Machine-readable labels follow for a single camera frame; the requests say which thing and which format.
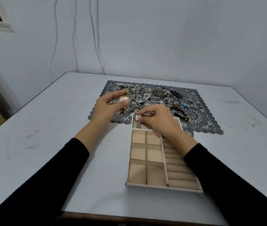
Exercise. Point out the person's right forearm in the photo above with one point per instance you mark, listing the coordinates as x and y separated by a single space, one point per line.
220 181

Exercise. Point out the gold round wristwatch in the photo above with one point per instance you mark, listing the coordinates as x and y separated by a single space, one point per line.
124 99

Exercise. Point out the person's left hand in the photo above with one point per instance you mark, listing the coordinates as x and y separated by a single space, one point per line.
101 110

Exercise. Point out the person's left forearm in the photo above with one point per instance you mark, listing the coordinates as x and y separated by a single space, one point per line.
46 176

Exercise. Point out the silver link-band wristwatch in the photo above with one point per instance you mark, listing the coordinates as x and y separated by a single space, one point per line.
138 125

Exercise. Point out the silver bangle with blue bead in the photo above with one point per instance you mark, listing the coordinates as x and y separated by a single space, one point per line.
187 103

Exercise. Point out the grey lace placemat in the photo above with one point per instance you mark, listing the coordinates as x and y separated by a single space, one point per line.
203 117

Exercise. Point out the white jewellery tray beige compartments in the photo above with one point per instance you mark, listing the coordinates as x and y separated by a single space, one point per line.
147 162

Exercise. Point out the person's right hand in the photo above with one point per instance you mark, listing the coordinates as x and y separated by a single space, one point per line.
161 121

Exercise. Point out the silver wristwatch dark dial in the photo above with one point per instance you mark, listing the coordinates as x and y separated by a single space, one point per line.
144 99

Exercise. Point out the person's left thumb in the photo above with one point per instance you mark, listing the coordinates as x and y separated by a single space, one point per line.
117 105

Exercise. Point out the person's right thumb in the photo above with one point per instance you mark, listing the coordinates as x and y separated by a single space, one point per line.
143 119

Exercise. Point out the pile of mixed jewellery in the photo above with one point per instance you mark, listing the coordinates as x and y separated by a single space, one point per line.
147 91

